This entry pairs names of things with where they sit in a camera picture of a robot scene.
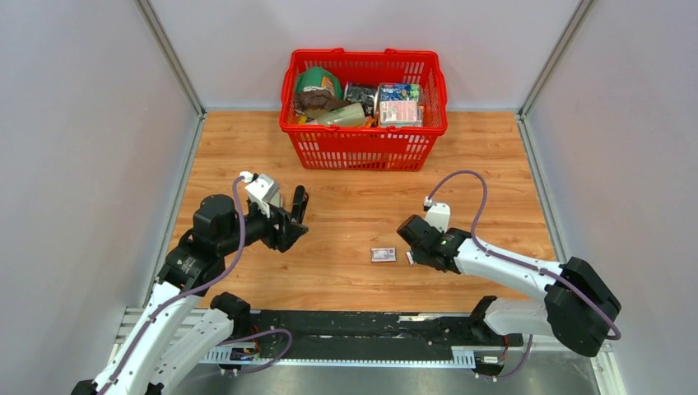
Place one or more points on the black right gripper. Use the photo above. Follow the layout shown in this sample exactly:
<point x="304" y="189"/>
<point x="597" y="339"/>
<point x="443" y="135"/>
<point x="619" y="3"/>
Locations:
<point x="416" y="257"/>

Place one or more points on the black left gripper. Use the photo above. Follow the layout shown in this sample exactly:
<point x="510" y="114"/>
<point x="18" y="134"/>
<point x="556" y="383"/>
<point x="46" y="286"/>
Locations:
<point x="284" y="237"/>

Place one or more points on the staple box tray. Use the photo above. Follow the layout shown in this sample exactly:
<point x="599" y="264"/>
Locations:
<point x="410" y="258"/>

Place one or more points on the black stapler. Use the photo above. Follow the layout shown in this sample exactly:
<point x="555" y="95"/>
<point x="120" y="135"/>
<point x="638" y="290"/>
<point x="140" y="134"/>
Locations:
<point x="299" y="204"/>

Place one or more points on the red white staple box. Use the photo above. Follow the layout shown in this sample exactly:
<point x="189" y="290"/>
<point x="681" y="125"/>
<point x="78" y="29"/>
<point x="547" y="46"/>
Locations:
<point x="383" y="255"/>

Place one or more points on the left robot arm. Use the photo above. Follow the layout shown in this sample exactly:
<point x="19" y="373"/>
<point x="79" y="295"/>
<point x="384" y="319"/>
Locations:
<point x="151" y="361"/>

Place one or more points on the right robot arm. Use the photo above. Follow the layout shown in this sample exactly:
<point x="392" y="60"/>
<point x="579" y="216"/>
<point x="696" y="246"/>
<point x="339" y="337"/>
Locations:
<point x="568" y="301"/>

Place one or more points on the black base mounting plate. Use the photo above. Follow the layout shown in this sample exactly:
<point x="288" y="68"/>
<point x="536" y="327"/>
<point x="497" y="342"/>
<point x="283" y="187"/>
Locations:
<point x="331" y="338"/>

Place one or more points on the pale green bottle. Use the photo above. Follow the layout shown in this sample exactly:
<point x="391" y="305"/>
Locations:
<point x="352" y="115"/>

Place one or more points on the brown crumpled bag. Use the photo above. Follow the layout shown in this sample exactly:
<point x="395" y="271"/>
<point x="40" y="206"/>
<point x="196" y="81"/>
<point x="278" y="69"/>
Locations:
<point x="317" y="100"/>

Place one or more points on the red plastic shopping basket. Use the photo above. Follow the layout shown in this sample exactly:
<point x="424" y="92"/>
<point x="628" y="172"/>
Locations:
<point x="399" y="75"/>

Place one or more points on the pink white packet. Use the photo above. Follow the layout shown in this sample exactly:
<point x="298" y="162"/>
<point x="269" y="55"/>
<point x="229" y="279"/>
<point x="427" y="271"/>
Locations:
<point x="400" y="113"/>

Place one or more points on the dark patterned packet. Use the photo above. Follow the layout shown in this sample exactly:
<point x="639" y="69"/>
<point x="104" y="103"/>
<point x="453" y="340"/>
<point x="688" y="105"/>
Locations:
<point x="363" y="94"/>

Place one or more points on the green snack bag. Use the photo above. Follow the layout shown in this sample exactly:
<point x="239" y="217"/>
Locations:
<point x="319" y="78"/>

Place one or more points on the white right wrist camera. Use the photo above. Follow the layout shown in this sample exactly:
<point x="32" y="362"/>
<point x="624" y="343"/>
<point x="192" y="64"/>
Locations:
<point x="437" y="214"/>

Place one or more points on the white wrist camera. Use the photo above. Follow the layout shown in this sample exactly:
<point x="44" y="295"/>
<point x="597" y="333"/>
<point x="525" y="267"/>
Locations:
<point x="263" y="191"/>
<point x="437" y="214"/>

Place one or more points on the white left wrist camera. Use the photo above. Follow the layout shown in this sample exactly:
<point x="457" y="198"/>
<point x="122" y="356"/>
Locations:
<point x="263" y="191"/>

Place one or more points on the aluminium frame rail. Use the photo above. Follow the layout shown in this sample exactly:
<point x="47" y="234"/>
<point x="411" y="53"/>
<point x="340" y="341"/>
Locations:
<point x="364" y="338"/>

